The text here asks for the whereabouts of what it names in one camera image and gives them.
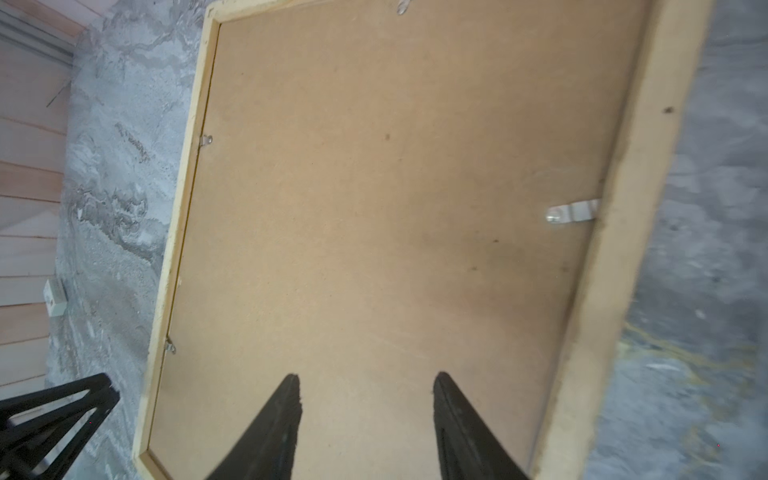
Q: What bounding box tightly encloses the brown cardboard backing board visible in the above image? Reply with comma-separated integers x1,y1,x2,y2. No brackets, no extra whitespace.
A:
146,0,655,480

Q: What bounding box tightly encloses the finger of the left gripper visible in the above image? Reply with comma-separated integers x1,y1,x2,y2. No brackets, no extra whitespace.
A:
1,373,114,432
1,389,120,479

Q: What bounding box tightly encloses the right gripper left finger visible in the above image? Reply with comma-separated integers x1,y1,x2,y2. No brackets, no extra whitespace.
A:
208,374,302,480

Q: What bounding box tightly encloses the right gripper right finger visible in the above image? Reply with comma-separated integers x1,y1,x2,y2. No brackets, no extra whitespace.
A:
433,372,529,480

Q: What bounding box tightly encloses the small white square tag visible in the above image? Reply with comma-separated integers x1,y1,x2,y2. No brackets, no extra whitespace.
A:
43,277,68,318

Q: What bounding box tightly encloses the light wooden picture frame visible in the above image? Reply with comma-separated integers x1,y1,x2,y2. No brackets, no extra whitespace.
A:
131,0,715,480

